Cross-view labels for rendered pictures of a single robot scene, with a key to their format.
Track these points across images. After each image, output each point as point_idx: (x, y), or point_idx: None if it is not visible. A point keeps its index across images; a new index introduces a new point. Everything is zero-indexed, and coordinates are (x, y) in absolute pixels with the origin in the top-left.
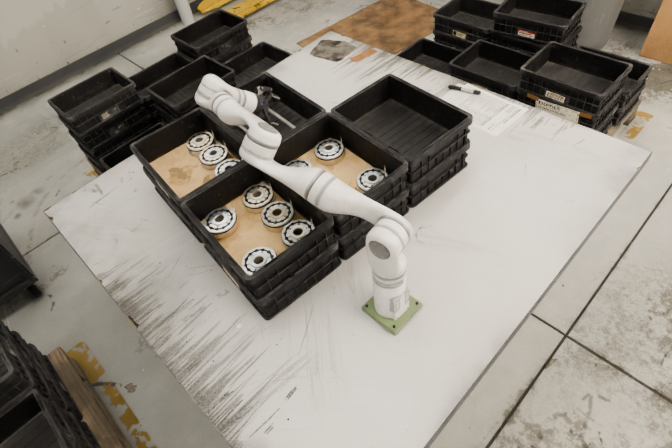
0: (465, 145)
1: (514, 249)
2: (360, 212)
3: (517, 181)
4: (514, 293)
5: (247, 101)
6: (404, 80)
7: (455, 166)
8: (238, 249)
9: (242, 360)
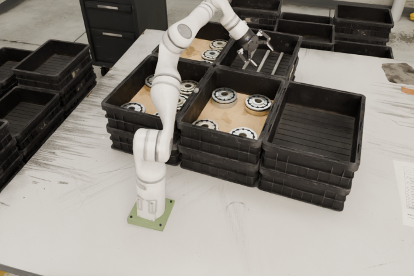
0: (339, 187)
1: None
2: (161, 117)
3: (354, 262)
4: None
5: (235, 28)
6: (365, 106)
7: (323, 198)
8: (142, 100)
9: (79, 150)
